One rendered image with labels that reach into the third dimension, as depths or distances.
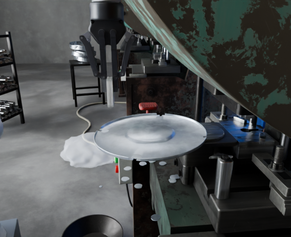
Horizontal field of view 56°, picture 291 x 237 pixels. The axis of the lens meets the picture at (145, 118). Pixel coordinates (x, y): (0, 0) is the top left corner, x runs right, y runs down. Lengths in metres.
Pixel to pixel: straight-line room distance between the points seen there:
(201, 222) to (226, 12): 0.52
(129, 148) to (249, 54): 0.47
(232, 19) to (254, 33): 0.02
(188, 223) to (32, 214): 1.28
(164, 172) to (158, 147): 0.19
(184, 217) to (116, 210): 1.08
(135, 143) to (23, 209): 1.29
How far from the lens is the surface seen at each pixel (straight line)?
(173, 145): 0.65
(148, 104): 1.04
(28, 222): 1.76
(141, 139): 0.67
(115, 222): 1.55
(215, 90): 0.67
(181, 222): 0.65
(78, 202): 1.82
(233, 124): 0.82
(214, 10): 0.20
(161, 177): 0.79
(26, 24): 7.58
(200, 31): 0.20
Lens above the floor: 1.07
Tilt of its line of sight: 20 degrees down
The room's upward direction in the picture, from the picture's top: straight up
